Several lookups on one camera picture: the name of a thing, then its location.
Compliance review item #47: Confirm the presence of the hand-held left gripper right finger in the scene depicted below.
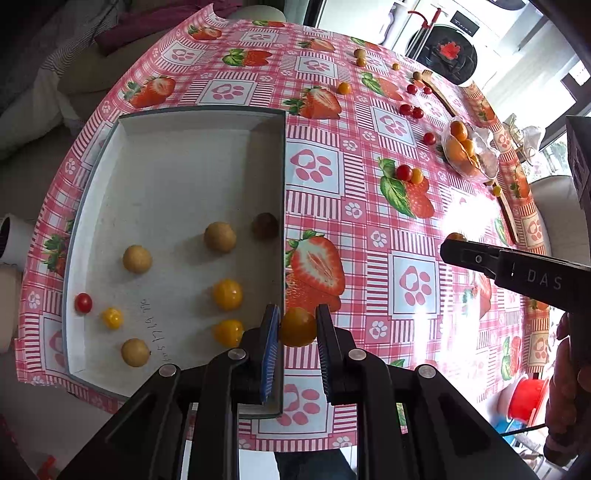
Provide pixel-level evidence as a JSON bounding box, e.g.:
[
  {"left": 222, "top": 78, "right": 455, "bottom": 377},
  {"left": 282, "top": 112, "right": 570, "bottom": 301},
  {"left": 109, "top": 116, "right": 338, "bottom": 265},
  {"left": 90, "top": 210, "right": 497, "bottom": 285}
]
[{"left": 315, "top": 304, "right": 541, "bottom": 480}]

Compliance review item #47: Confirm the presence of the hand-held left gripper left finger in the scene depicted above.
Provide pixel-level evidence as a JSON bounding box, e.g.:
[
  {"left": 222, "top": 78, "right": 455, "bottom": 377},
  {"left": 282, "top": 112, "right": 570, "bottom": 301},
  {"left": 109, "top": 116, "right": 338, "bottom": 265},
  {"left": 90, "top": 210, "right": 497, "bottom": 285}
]
[{"left": 55, "top": 303, "right": 283, "bottom": 480}]

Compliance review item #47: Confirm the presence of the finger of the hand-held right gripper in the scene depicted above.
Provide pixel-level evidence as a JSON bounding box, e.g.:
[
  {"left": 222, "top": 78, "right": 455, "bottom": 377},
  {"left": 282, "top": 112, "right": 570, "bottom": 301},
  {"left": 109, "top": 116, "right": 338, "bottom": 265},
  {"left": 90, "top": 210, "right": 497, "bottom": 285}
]
[{"left": 440, "top": 236, "right": 502, "bottom": 278}]

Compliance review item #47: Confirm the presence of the dark olive tomato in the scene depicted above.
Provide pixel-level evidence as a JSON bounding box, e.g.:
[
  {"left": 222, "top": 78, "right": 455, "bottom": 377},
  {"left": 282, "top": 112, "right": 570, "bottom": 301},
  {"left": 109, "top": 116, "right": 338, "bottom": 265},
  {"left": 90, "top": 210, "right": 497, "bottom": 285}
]
[{"left": 252, "top": 212, "right": 280, "bottom": 241}]

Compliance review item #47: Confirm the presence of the grey cardboard tray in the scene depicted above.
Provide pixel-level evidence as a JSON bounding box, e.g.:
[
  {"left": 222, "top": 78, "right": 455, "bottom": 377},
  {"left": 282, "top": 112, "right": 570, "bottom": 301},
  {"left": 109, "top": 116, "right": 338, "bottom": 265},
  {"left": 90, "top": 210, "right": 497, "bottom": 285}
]
[{"left": 62, "top": 106, "right": 287, "bottom": 420}]

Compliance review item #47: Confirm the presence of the person's right hand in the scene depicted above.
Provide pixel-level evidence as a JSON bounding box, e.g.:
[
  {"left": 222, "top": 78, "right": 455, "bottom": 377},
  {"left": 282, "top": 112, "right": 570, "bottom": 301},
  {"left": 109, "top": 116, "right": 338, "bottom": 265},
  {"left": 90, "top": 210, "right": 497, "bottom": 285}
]
[{"left": 544, "top": 314, "right": 591, "bottom": 467}]

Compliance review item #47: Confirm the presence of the wooden cutting board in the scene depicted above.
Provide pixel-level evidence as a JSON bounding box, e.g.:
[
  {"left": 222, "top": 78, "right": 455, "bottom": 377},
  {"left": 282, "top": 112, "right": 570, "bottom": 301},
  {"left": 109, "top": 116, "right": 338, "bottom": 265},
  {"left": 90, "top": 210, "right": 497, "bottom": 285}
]
[{"left": 484, "top": 178, "right": 519, "bottom": 245}]

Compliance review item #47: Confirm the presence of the grey upholstered chair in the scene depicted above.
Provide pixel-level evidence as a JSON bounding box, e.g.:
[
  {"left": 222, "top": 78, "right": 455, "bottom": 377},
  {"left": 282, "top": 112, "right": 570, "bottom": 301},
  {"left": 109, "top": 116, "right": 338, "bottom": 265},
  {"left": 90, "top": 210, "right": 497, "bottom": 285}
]
[{"left": 526, "top": 173, "right": 585, "bottom": 268}]

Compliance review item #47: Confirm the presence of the strawberry print checked tablecloth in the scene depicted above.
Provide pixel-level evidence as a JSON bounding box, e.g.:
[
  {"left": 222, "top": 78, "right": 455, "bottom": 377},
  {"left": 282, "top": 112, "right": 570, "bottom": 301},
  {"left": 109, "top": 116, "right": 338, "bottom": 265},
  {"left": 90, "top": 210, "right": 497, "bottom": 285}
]
[{"left": 16, "top": 4, "right": 555, "bottom": 455}]

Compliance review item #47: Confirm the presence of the red plastic bowl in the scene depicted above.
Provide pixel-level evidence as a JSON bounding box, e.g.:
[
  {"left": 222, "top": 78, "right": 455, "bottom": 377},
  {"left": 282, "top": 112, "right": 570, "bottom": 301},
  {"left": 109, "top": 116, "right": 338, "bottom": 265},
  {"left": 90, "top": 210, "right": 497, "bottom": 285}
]
[{"left": 508, "top": 376, "right": 551, "bottom": 422}]

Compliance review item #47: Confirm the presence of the black round appliance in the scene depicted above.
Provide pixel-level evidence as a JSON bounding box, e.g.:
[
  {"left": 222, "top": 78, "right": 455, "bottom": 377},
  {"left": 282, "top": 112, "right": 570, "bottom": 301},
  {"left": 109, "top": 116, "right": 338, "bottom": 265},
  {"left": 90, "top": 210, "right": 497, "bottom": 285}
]
[{"left": 414, "top": 23, "right": 479, "bottom": 86}]

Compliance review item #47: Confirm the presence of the red and white pole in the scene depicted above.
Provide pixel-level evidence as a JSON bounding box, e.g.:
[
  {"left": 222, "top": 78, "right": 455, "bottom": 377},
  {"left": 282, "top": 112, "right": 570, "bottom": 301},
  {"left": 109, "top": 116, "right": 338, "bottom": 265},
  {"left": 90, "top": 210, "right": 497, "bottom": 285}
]
[{"left": 405, "top": 8, "right": 445, "bottom": 58}]

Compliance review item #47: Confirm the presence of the white round appliance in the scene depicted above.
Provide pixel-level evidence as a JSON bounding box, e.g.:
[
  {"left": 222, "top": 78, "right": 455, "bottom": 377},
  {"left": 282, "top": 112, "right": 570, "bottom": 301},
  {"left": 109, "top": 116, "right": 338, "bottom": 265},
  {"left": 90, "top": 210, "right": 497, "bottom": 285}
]
[{"left": 0, "top": 213, "right": 38, "bottom": 269}]

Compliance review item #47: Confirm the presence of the beige sofa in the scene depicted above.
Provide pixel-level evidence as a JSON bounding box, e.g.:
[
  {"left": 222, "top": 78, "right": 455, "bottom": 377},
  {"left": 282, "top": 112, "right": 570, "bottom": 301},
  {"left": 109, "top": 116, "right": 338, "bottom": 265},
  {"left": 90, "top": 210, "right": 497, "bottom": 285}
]
[{"left": 0, "top": 4, "right": 287, "bottom": 160}]

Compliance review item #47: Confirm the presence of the dark red cloth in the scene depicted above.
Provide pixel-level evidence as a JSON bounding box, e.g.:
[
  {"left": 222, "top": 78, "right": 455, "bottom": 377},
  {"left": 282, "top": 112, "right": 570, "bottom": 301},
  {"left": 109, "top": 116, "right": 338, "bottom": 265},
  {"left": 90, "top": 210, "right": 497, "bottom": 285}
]
[{"left": 95, "top": 0, "right": 252, "bottom": 52}]

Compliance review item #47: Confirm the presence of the grey striped cloth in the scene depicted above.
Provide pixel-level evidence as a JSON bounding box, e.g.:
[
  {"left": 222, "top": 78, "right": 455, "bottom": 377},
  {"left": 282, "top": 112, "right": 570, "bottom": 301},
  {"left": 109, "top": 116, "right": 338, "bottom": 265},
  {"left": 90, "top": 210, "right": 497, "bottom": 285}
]
[{"left": 41, "top": 0, "right": 132, "bottom": 72}]

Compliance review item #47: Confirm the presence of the black cable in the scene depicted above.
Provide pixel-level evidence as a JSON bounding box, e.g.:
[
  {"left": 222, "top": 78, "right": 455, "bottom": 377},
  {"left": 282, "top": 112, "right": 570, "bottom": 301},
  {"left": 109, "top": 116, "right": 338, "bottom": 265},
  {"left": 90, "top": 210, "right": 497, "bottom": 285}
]
[{"left": 499, "top": 421, "right": 551, "bottom": 438}]

